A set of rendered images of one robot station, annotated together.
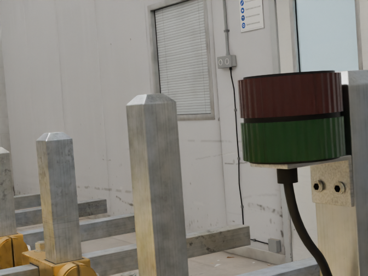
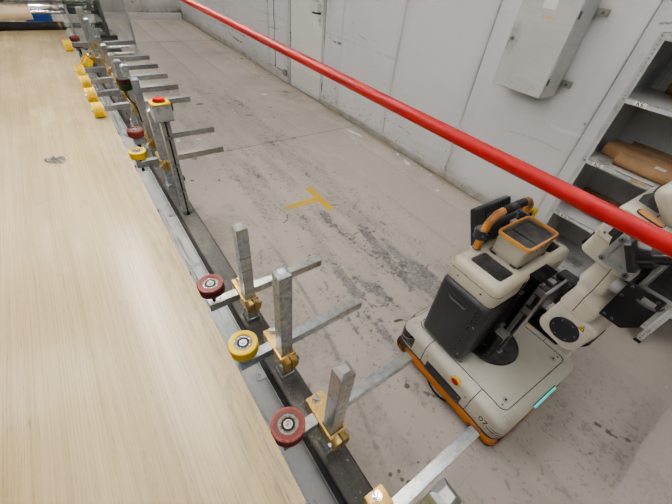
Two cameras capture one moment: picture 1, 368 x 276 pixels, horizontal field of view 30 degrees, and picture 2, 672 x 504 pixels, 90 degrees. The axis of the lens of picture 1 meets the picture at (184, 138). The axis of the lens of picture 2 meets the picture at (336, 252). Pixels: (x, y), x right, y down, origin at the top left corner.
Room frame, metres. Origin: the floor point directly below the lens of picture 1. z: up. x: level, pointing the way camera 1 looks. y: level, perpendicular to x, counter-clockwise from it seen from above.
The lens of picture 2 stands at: (-1.38, -0.95, 1.72)
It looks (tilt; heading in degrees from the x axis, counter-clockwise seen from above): 42 degrees down; 352
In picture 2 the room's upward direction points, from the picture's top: 7 degrees clockwise
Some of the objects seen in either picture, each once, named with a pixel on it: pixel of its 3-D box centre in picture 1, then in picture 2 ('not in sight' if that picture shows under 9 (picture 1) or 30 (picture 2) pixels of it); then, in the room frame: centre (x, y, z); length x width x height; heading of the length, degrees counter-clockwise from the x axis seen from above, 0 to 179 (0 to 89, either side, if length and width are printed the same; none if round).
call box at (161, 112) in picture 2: not in sight; (161, 111); (0.00, -0.37, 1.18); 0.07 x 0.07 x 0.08; 32
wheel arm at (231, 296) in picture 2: not in sight; (269, 281); (-0.55, -0.83, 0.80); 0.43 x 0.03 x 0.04; 122
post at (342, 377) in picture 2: not in sight; (333, 418); (-1.06, -1.03, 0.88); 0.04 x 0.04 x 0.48; 32
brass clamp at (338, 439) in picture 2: not in sight; (326, 420); (-1.04, -1.02, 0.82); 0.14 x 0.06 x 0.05; 32
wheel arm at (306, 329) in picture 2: not in sight; (304, 330); (-0.76, -0.96, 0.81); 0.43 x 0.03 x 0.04; 122
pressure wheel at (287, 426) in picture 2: not in sight; (288, 432); (-1.08, -0.92, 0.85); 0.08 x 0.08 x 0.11
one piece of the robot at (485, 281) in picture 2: not in sight; (499, 289); (-0.37, -1.88, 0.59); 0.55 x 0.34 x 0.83; 121
